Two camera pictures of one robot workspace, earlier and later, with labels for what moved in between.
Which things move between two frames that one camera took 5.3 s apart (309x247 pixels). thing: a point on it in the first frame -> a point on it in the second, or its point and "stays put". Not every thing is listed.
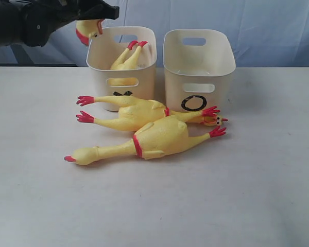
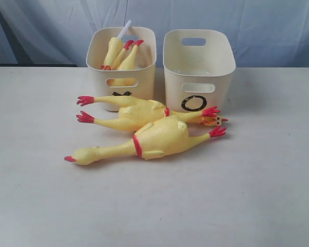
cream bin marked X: x=102 y=53 stays put
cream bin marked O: x=199 y=64 stays put
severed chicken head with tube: x=87 y=29 -> x=114 y=48
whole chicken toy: x=133 y=113 stays put
